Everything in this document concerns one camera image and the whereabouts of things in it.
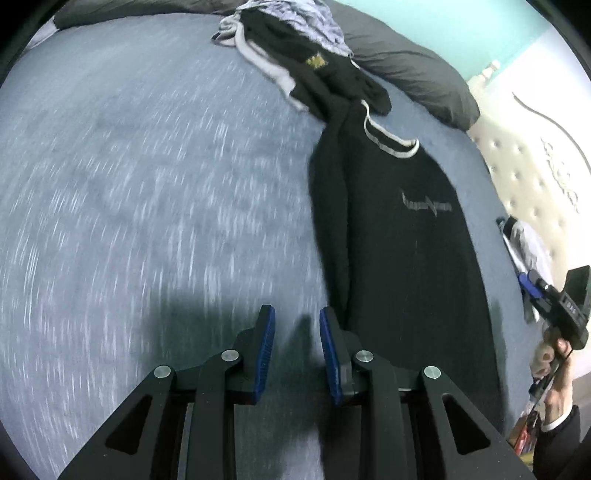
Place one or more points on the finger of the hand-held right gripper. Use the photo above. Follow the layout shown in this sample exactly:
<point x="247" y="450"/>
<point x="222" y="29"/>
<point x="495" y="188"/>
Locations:
<point x="527" y="284"/>
<point x="542" y="282"/>

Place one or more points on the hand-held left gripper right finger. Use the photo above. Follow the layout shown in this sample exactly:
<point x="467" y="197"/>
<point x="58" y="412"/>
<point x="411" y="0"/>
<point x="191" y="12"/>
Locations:
<point x="330" y="355"/>

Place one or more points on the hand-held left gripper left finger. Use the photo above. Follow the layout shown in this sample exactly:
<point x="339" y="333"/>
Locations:
<point x="265" y="350"/>

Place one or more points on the black sweater with white trim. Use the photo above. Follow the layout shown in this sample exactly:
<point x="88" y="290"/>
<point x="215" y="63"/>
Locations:
<point x="392" y="258"/>

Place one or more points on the person's right forearm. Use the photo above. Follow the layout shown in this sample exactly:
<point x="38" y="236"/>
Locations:
<point x="558" y="447"/>

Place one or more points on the person's right hand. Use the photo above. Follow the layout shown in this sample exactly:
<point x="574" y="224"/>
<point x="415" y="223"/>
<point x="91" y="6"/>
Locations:
<point x="561" y="369"/>

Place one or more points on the folded black white garment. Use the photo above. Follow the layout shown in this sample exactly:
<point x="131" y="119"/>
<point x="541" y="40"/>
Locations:
<point x="510" y="249"/>

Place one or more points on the folded grey garment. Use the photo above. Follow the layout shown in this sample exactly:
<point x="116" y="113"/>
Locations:
<point x="531" y="240"/>

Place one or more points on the cream tufted headboard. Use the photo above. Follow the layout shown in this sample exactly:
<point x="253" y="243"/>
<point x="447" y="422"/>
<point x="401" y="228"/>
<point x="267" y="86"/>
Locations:
<point x="531" y="152"/>

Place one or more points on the colourful box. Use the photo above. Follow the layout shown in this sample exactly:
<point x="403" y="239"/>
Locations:
<point x="521" y="436"/>

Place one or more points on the blue patterned bed cover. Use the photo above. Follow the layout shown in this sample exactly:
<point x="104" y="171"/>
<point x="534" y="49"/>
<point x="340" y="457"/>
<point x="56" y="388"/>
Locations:
<point x="138" y="207"/>

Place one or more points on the dark grey long pillow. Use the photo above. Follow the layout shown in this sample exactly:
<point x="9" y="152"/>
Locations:
<point x="415" y="74"/>

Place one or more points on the light grey hoodie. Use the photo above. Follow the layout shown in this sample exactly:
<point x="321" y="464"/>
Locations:
<point x="258" y="50"/>

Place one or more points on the blue-grey patterned garment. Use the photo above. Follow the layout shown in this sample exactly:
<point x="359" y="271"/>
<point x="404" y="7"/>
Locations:
<point x="304" y="21"/>

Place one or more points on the light grey quilt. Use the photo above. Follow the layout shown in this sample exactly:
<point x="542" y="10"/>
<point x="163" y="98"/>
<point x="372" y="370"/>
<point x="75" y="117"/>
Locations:
<point x="44" y="34"/>

